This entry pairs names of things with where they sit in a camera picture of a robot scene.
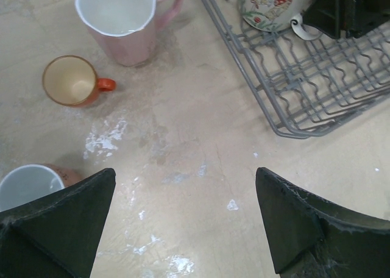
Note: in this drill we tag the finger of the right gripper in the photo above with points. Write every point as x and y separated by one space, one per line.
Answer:
351 18

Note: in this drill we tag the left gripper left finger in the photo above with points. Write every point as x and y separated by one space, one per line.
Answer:
57 235

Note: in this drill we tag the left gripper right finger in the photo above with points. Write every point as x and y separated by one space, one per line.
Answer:
309 236

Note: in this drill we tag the small salmon pink cup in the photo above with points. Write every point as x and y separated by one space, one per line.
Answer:
33 181

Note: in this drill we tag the cream white mug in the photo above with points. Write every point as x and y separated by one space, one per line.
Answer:
277 15

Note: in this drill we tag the small red-orange cup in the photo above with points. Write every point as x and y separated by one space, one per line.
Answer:
72 81

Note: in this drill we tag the pink faceted mug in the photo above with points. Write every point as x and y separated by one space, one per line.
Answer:
126 29

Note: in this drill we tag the grey wire dish rack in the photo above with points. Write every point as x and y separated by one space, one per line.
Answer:
305 88

